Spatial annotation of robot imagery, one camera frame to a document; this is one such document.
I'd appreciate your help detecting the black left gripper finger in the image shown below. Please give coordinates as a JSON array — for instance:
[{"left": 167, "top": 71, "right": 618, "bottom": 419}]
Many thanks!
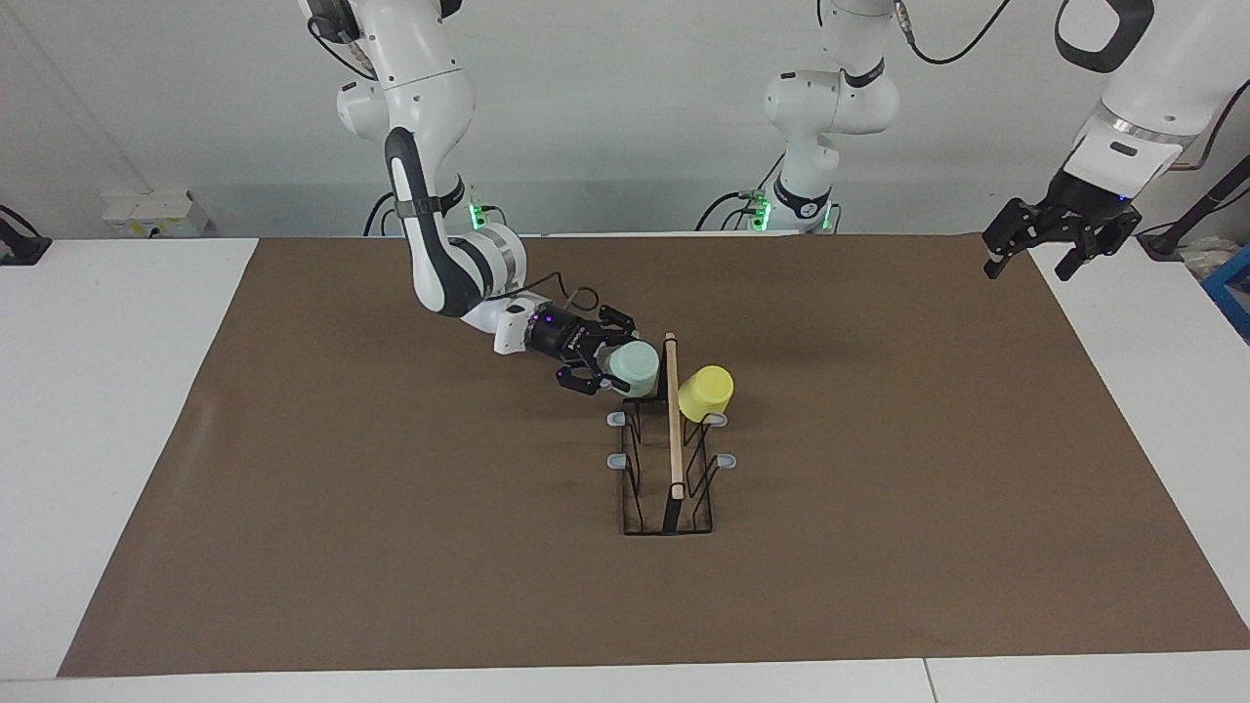
[
  {"left": 1054, "top": 216, "right": 1143, "bottom": 283},
  {"left": 980, "top": 197, "right": 1055, "bottom": 282}
]

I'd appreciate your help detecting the pale green plastic cup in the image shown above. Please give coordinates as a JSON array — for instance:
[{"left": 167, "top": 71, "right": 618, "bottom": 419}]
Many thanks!
[{"left": 607, "top": 340, "right": 662, "bottom": 399}]

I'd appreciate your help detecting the yellow plastic cup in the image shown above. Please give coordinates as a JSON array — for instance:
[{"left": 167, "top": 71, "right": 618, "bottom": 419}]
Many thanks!
[{"left": 678, "top": 365, "right": 735, "bottom": 425}]

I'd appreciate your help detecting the black stand pole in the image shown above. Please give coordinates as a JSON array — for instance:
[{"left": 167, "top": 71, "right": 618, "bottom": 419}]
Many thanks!
[{"left": 1138, "top": 154, "right": 1250, "bottom": 261}]

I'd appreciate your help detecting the blue crate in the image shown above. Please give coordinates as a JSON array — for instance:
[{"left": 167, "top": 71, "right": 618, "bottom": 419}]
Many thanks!
[{"left": 1201, "top": 244, "right": 1250, "bottom": 343}]

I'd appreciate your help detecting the green lit base connector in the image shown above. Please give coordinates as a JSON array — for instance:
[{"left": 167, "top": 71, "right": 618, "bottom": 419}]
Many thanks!
[
  {"left": 466, "top": 181, "right": 510, "bottom": 234},
  {"left": 739, "top": 187, "right": 778, "bottom": 233}
]

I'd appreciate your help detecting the brown table mat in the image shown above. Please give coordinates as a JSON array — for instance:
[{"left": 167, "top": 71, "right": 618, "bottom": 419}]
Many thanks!
[{"left": 57, "top": 232, "right": 1250, "bottom": 679}]

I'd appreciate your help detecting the white power strip box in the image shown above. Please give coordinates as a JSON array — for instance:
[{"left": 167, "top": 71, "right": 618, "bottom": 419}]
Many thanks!
[{"left": 102, "top": 189, "right": 209, "bottom": 239}]

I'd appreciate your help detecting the black wire cup rack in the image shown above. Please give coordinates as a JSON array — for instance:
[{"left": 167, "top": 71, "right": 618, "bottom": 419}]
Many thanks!
[{"left": 605, "top": 332, "right": 739, "bottom": 537}]

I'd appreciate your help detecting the black base cable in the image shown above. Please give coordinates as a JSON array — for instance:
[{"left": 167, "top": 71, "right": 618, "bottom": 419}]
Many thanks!
[
  {"left": 364, "top": 189, "right": 403, "bottom": 238},
  {"left": 694, "top": 154, "right": 784, "bottom": 233}
]

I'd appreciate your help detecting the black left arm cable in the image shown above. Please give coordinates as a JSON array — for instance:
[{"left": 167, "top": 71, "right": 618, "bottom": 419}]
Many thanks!
[{"left": 896, "top": 0, "right": 1019, "bottom": 67}]

